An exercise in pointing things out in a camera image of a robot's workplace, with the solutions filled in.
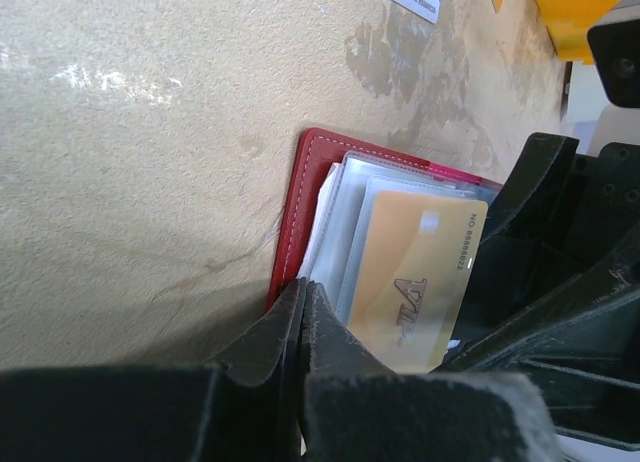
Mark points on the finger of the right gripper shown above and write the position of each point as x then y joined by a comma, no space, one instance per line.
594,316
517,222

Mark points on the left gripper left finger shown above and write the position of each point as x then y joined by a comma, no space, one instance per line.
239,406

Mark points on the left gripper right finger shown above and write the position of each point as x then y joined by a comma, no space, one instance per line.
356,409

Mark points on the red leather card holder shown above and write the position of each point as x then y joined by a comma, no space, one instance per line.
317,150

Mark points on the yellow storage bin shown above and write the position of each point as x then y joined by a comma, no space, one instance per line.
568,22

